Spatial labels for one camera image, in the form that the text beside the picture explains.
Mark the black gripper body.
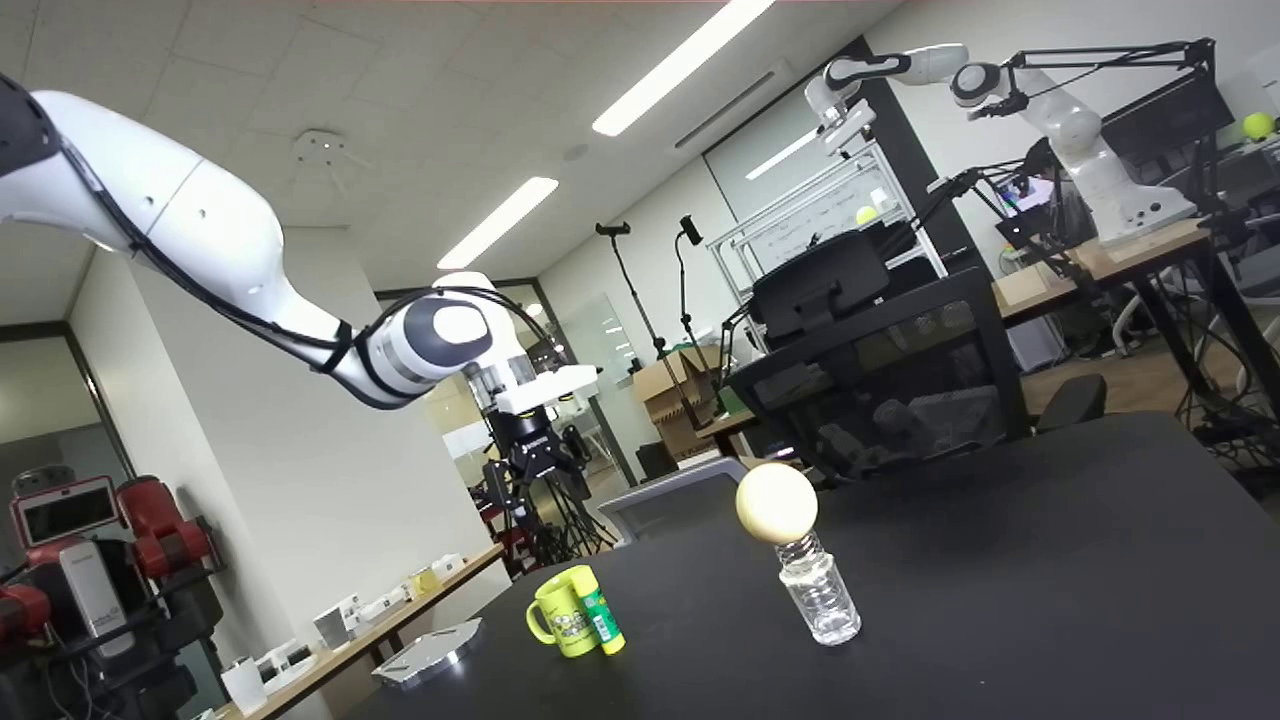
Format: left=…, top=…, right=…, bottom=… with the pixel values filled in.
left=480, top=364, right=595, bottom=536

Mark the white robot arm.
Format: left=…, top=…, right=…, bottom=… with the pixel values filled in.
left=0, top=81, right=595, bottom=484

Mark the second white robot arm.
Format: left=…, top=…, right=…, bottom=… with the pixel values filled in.
left=804, top=40, right=1191, bottom=243

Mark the yellow mug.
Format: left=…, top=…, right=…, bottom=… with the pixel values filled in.
left=526, top=565, right=595, bottom=658

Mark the grey mesh chair back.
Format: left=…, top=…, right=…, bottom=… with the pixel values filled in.
left=601, top=456, right=744, bottom=542

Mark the wooden side desk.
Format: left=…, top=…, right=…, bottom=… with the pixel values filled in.
left=216, top=542, right=503, bottom=720

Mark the pale yellow ball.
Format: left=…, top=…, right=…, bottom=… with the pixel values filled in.
left=737, top=463, right=821, bottom=542

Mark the clear glass jar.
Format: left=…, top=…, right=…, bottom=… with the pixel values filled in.
left=777, top=536, right=862, bottom=646

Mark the black equipment cart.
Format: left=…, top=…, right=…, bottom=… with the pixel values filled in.
left=729, top=231, right=1028, bottom=480

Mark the red black machine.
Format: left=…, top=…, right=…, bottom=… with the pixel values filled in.
left=0, top=466, right=224, bottom=720

